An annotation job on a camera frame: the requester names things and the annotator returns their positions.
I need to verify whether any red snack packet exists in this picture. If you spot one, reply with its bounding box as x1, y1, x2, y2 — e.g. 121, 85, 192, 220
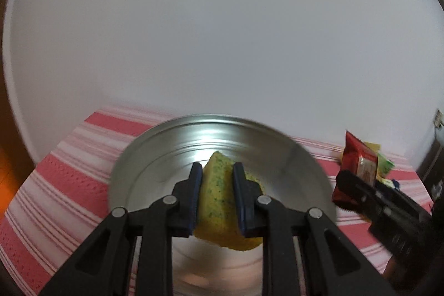
332, 131, 378, 212

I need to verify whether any yellow sponge with green flecks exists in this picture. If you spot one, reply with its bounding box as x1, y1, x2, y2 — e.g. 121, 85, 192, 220
193, 151, 263, 252

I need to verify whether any green tissue pack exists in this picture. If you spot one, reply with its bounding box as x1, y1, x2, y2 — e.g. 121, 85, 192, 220
364, 141, 400, 191

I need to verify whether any round metal cookie tin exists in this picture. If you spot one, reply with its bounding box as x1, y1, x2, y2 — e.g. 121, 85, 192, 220
109, 115, 336, 295

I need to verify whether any wall power socket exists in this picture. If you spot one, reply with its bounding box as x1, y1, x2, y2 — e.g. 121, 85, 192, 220
433, 109, 444, 129

